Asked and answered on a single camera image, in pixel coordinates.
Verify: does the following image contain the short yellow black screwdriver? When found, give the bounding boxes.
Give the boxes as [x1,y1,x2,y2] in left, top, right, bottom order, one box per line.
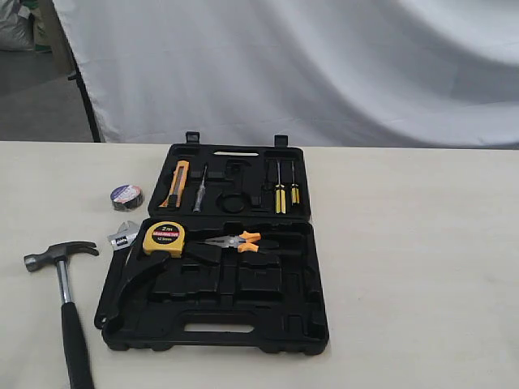
[290,160,301,206]

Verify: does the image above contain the black plastic tool case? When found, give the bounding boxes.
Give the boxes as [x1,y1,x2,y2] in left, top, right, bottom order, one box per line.
[100,132,329,355]

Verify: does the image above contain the long yellow black screwdriver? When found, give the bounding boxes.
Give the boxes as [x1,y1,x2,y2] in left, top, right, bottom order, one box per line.
[275,160,286,214]

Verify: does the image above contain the yellow tape measure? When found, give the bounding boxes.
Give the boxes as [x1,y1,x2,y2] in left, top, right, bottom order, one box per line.
[143,221,186,259]

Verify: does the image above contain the adjustable wrench black handle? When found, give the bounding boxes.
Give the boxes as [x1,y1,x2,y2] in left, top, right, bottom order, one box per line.
[94,220,139,330]

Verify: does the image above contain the grey sack in background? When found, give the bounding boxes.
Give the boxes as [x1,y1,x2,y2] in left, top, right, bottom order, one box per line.
[1,0,33,51]

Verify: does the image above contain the black electrical tape roll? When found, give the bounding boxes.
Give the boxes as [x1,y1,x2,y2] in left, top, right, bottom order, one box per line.
[109,184,144,212]

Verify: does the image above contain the clear test pen screwdriver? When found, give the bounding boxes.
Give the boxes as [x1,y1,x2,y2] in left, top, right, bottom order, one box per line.
[192,164,208,212]

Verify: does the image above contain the orange utility knife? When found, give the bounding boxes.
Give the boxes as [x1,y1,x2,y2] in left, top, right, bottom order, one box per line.
[160,160,190,208]

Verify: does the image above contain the claw hammer black grip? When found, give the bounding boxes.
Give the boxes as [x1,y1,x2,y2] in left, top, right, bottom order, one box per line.
[24,241,99,389]

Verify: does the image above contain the white backdrop cloth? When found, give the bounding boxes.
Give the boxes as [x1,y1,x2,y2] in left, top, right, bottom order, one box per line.
[54,1,518,148]

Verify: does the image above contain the black backdrop stand pole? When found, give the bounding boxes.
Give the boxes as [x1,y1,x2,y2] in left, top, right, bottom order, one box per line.
[60,27,103,143]

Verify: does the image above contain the orange handled pliers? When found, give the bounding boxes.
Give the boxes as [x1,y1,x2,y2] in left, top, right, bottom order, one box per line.
[182,231,303,265]

